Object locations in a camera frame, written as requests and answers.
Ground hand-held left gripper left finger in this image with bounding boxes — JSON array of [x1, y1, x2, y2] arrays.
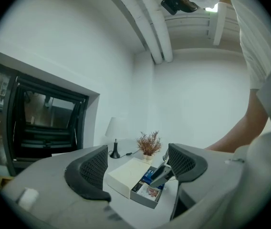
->
[[65, 145, 112, 203]]

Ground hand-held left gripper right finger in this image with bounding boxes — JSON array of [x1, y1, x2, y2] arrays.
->
[[167, 143, 208, 183]]

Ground blue coffee packet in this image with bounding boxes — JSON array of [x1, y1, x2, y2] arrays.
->
[[141, 167, 165, 190]]

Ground white floral printed packet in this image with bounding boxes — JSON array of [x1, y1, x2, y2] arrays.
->
[[137, 184, 162, 202]]

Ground black small packet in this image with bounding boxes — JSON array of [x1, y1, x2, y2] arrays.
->
[[131, 181, 144, 193]]

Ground grey box drawer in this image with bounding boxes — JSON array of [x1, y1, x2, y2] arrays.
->
[[130, 166, 167, 210]]

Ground person's right forearm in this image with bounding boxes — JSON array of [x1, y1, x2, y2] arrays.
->
[[204, 87, 270, 154]]

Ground dried brown plant in vase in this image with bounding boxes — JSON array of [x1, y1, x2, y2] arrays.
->
[[135, 130, 163, 161]]

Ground white drawer box shell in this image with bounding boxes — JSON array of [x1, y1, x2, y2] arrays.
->
[[107, 157, 152, 199]]

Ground white shade table lamp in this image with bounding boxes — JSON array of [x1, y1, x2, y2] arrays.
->
[[104, 117, 127, 159]]

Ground open wooden box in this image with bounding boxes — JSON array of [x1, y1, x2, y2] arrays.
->
[[0, 175, 15, 191]]

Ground person's light shirt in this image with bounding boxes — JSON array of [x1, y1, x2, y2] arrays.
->
[[192, 0, 271, 90]]

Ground ceiling light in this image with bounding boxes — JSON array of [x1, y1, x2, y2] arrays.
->
[[204, 3, 219, 13]]

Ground black lamp cable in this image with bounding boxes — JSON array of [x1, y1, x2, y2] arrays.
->
[[118, 148, 141, 158]]

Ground black head-worn camera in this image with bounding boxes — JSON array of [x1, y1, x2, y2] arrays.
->
[[160, 0, 181, 16]]

